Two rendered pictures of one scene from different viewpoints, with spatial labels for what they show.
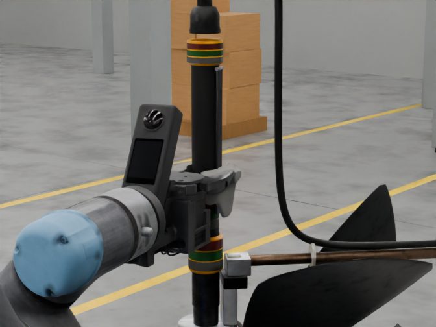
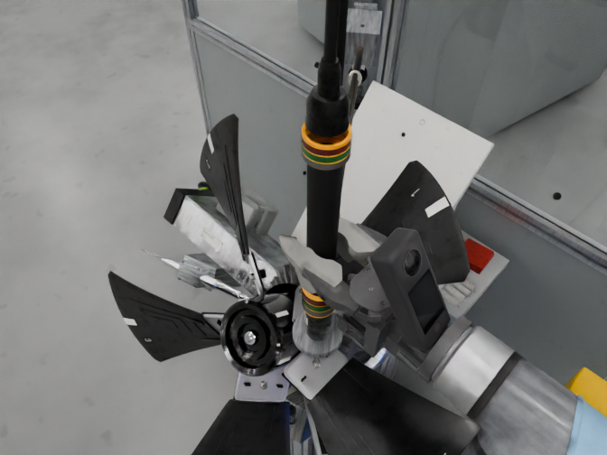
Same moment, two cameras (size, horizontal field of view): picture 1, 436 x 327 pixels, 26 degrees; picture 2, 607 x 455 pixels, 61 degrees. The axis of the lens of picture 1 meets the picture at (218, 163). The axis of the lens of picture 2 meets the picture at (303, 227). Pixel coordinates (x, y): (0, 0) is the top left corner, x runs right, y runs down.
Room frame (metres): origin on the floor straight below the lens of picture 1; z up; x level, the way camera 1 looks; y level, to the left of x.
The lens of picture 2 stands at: (1.04, 0.35, 1.94)
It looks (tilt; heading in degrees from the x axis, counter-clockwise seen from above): 51 degrees down; 287
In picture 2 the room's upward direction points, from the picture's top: straight up
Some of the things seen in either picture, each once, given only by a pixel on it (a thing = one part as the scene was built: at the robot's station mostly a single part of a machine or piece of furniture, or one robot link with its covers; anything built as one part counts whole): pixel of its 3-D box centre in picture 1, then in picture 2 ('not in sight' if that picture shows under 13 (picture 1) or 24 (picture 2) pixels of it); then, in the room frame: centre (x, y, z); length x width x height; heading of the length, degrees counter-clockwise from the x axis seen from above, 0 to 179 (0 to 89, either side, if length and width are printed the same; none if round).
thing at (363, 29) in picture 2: not in sight; (361, 35); (1.20, -0.61, 1.38); 0.10 x 0.07 x 0.08; 97
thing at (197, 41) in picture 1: (204, 52); (326, 143); (1.12, 0.02, 1.64); 0.04 x 0.04 x 0.03
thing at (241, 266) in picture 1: (213, 294); (319, 310); (1.12, 0.01, 1.34); 0.09 x 0.07 x 0.10; 97
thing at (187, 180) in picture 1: (160, 213); (400, 318); (1.02, 0.06, 1.47); 0.12 x 0.08 x 0.09; 153
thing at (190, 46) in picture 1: (204, 45); (326, 136); (1.12, 0.02, 1.65); 0.04 x 0.04 x 0.01
